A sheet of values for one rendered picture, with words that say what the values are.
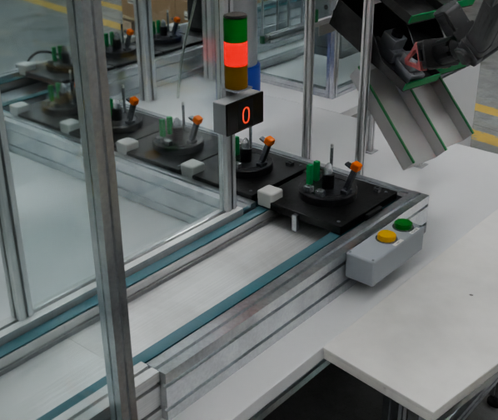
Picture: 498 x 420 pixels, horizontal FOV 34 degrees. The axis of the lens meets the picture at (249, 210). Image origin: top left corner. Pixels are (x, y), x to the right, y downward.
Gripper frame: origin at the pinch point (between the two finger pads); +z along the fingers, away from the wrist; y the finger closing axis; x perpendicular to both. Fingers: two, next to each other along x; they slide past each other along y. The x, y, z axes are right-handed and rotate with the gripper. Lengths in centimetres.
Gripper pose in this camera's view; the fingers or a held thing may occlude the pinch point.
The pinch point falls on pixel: (415, 60)
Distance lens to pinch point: 200.8
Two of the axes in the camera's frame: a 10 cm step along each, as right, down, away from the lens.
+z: -4.9, 0.4, 8.7
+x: 1.7, 9.8, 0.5
